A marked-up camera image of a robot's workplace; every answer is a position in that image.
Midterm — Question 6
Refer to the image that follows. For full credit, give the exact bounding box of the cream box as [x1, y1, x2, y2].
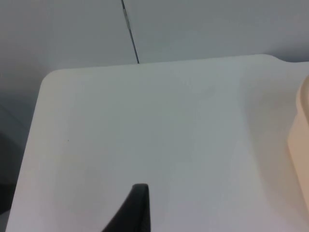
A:
[287, 74, 309, 232]

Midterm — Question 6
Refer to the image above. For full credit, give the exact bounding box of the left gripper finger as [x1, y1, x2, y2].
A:
[100, 183, 152, 232]

